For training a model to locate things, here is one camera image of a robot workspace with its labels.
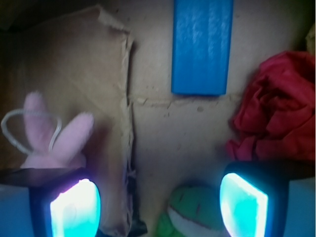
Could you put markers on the pink plush bunny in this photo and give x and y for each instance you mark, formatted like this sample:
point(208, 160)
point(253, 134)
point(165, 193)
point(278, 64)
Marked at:
point(52, 146)

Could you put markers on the blue wooden block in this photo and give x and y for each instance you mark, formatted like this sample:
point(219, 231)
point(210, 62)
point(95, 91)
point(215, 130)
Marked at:
point(201, 46)

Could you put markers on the red crumpled paper ball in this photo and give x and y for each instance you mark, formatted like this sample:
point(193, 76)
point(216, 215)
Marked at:
point(277, 115)

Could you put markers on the brown paper bag tray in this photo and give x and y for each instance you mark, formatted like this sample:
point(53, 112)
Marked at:
point(113, 58)

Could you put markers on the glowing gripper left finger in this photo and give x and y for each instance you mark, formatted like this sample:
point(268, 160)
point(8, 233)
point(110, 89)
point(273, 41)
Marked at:
point(49, 202)

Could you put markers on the green plush frog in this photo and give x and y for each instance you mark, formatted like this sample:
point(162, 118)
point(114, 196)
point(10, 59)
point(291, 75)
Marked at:
point(192, 211)

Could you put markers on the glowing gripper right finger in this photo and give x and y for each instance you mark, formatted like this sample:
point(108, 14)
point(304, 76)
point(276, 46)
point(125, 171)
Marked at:
point(269, 198)

